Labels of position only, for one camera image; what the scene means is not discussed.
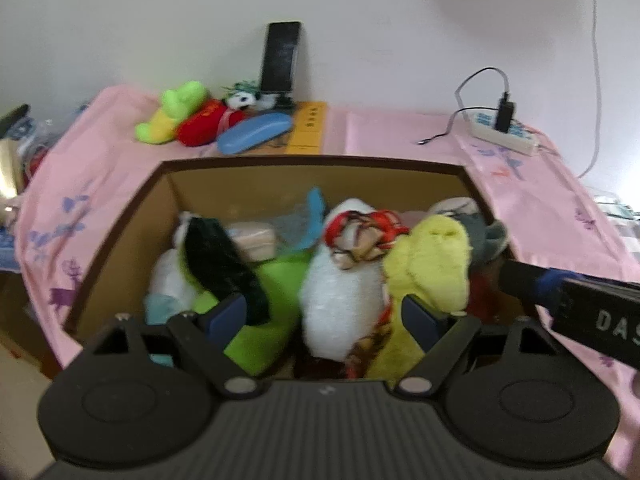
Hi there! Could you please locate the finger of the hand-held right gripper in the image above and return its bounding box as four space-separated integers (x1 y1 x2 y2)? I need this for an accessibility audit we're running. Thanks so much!
497 257 576 311

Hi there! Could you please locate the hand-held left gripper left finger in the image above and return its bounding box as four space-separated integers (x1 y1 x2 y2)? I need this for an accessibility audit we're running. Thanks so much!
82 294 263 396

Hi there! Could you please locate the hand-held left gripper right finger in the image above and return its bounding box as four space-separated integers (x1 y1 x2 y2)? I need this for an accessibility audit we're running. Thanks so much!
397 294 561 396

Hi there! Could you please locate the dark red knit pouch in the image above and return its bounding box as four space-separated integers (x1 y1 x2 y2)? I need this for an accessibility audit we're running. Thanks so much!
467 272 493 318

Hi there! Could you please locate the yellow fluffy towel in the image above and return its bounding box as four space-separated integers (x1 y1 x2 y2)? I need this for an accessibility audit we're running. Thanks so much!
365 214 473 383

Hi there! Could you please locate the grey plush toy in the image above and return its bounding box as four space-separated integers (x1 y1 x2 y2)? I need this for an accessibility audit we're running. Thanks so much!
427 197 510 267

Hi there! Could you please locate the light teal zipper pouch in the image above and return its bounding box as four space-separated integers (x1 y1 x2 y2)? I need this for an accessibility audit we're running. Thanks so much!
144 292 176 367

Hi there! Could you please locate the brown cardboard box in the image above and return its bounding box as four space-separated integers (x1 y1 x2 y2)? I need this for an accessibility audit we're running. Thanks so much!
62 154 541 381

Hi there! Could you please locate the white soft toy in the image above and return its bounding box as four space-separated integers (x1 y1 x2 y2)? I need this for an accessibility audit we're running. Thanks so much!
147 210 201 311

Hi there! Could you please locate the beige soft packet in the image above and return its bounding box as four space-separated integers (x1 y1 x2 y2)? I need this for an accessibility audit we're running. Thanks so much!
225 221 278 263

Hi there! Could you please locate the black cloth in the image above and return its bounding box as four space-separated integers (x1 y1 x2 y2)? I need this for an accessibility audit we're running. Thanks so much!
182 217 271 325

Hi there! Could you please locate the striped folded quilt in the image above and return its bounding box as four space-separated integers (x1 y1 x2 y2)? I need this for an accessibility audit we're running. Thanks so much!
595 190 640 261

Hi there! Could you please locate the teal plastic bag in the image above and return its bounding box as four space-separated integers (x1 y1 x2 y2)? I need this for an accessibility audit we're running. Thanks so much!
272 187 326 256

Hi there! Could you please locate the white power strip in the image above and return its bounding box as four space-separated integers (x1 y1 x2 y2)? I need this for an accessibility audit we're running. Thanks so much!
470 111 541 156

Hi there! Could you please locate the black charger adapter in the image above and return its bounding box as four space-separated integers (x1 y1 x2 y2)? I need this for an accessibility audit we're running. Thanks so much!
495 92 516 133

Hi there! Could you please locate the blue glasses case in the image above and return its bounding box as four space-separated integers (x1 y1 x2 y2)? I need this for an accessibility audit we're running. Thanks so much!
216 111 293 156

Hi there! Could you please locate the red plush toy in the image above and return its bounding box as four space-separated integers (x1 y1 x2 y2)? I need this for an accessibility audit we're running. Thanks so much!
175 100 246 147

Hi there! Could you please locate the yellow book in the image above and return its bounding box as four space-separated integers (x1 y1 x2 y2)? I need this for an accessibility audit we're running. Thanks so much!
270 101 328 155

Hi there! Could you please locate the green plush toy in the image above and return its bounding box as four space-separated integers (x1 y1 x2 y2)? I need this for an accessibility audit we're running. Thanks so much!
135 81 210 145

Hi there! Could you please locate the small panda plush toy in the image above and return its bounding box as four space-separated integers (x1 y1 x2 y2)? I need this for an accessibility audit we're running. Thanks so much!
222 85 273 111

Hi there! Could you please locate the blue white packet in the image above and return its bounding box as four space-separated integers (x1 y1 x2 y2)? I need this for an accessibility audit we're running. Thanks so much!
0 227 21 271

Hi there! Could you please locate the black smartphone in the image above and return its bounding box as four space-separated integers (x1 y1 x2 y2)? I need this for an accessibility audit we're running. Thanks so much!
260 21 302 96

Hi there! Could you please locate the gold box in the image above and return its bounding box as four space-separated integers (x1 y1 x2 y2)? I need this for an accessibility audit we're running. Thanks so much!
0 137 23 196

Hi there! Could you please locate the black charger cable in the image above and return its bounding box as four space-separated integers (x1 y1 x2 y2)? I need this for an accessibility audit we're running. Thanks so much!
417 66 511 147

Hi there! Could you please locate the white wall cable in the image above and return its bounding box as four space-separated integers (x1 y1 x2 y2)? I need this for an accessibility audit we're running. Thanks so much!
575 0 603 181

